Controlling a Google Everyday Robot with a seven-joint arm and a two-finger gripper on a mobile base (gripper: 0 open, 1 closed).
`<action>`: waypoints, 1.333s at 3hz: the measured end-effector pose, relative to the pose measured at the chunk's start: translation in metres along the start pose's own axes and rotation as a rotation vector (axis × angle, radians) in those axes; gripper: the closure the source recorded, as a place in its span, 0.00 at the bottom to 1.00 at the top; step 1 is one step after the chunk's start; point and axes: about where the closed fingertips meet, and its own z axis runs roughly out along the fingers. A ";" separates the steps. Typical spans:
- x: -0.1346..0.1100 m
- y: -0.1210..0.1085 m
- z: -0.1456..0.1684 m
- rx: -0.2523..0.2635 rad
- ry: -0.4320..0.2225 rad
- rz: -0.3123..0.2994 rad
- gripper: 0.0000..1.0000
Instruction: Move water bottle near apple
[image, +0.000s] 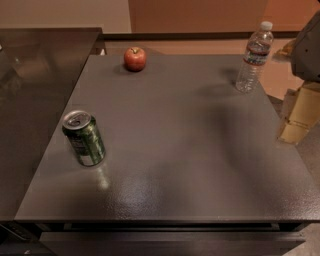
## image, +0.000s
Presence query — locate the dark drawer front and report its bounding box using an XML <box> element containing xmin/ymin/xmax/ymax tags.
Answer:
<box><xmin>40</xmin><ymin>231</ymin><xmax>305</xmax><ymax>256</ymax></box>

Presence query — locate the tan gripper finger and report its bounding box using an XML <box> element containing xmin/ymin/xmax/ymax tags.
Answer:
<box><xmin>277</xmin><ymin>81</ymin><xmax>320</xmax><ymax>144</ymax></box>

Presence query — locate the green soda can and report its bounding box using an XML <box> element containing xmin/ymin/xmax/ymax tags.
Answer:
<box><xmin>62</xmin><ymin>110</ymin><xmax>105</xmax><ymax>167</ymax></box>

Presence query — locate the red apple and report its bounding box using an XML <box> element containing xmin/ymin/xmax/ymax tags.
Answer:
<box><xmin>124</xmin><ymin>47</ymin><xmax>146</xmax><ymax>72</ymax></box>

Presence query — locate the clear plastic water bottle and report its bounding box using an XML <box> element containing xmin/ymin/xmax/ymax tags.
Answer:
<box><xmin>235</xmin><ymin>21</ymin><xmax>274</xmax><ymax>93</ymax></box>

